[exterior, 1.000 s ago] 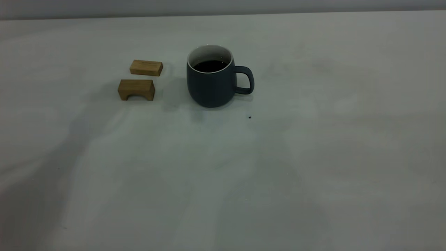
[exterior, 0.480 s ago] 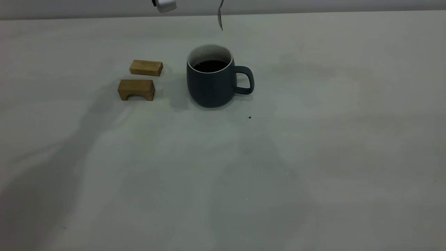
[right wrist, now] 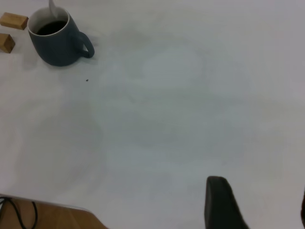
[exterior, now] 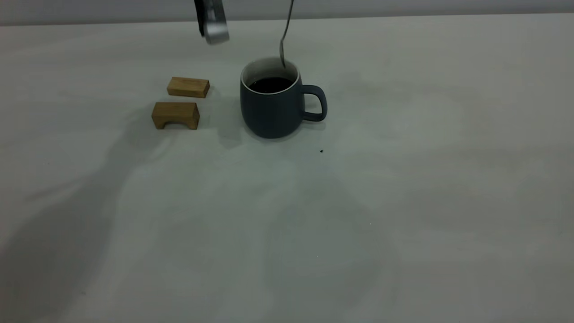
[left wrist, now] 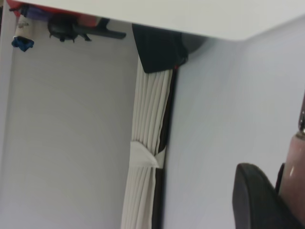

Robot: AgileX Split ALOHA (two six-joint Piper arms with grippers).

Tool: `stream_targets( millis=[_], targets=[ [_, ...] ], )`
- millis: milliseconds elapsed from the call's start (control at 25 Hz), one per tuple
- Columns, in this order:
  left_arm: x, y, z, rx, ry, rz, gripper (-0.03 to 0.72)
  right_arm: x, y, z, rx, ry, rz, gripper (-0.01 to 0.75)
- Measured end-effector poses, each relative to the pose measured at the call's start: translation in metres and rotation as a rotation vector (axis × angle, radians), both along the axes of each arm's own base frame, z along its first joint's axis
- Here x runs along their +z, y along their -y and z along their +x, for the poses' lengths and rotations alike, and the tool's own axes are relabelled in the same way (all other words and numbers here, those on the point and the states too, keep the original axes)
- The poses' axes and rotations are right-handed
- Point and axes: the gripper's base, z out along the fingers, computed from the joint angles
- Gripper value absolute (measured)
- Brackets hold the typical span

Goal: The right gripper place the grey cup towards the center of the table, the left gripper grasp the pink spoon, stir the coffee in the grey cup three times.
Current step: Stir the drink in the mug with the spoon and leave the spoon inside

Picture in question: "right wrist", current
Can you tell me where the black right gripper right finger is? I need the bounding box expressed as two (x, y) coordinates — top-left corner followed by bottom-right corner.
(300, 187), (305, 229)

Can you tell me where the flat rectangular wooden block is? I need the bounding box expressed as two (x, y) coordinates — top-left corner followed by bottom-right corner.
(0, 12), (29, 31)

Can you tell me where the arched wooden block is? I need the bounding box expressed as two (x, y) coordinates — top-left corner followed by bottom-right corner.
(0, 33), (16, 54)

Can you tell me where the black cable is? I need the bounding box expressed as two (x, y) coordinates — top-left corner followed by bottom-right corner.
(0, 197), (27, 229)
(30, 201), (39, 229)

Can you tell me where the dark grey ceramic mug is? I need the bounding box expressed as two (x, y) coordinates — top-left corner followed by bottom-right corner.
(27, 7), (95, 67)

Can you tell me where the pink handled metal spoon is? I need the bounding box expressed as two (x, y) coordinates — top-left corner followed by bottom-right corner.
(48, 0), (59, 19)

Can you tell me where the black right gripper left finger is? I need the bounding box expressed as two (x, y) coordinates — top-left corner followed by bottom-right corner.
(204, 176), (250, 229)

